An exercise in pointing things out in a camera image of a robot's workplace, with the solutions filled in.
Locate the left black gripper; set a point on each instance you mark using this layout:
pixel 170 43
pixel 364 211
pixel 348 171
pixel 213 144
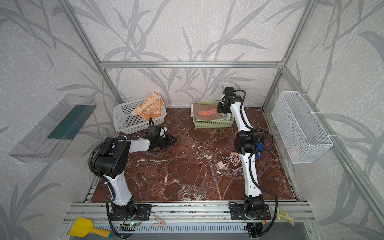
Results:
pixel 163 141

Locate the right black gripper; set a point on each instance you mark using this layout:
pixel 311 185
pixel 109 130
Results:
pixel 223 108

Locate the red patterned towel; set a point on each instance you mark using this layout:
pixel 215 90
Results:
pixel 208 112

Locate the orange patterned towel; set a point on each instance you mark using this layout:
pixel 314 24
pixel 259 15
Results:
pixel 151 108

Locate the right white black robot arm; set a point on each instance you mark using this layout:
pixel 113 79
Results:
pixel 246 145

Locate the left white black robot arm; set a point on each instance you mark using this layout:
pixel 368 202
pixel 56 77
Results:
pixel 109 159

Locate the green plastic basket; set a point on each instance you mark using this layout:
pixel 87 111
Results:
pixel 212 124

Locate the white plastic laundry basket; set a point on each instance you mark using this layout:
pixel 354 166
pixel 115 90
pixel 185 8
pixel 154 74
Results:
pixel 123 119

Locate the pink clothespin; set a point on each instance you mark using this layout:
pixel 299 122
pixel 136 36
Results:
pixel 158 221

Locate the green circuit board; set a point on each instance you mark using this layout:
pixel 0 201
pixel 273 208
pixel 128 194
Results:
pixel 131 225

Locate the yellow plastic scoop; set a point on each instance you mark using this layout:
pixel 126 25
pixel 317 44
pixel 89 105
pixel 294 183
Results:
pixel 82 227

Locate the yellow paper tag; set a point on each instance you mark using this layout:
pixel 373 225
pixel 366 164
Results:
pixel 285 216

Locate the aluminium front rail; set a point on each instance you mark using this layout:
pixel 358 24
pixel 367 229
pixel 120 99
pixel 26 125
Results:
pixel 186 212

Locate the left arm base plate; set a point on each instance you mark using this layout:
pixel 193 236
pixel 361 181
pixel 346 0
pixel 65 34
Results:
pixel 142 213

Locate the white wire mesh basket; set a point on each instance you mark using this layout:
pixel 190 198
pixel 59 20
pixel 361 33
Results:
pixel 304 138

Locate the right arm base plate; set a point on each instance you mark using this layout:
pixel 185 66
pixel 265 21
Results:
pixel 237 211

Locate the clear acrylic wall shelf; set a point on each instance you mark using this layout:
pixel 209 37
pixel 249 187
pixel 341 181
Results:
pixel 50 138

